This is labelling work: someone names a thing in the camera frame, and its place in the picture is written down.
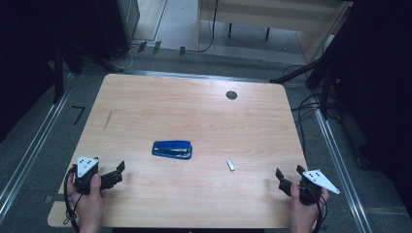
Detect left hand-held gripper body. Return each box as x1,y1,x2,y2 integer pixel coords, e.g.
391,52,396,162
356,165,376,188
73,156,103,196

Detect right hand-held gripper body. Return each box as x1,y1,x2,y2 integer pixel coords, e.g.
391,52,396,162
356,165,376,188
298,168,341,206

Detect blue stapler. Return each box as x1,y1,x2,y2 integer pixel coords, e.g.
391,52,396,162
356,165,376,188
151,139,193,160

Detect person's left hand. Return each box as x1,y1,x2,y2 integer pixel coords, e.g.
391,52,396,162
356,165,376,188
68,173,105,228

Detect person's right hand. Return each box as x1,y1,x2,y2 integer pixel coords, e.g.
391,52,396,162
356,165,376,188
289,183,330,229

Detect black metal stand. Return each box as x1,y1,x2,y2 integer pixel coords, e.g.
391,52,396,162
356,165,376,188
269,48,336,121
52,38,124,105

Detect dark cabinet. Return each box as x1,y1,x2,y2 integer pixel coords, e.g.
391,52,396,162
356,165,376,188
96,0,141,61

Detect metal floor rail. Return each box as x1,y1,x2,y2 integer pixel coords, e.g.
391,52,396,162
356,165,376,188
121,69,287,84
0,73,75,225
314,109,374,233

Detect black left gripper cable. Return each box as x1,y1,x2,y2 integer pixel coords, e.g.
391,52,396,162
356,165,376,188
63,164,82,233

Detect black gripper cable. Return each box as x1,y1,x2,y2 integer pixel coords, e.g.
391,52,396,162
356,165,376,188
309,185,329,233
63,164,82,233

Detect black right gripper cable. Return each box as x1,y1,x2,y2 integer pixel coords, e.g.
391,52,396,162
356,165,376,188
309,185,329,233

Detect black floor cables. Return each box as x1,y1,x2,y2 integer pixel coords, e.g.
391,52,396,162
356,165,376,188
283,64,342,157

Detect white floor cable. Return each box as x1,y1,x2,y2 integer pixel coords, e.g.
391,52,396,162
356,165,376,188
119,44,144,71

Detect black hanging cable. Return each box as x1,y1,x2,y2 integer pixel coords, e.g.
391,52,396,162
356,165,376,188
185,0,221,54

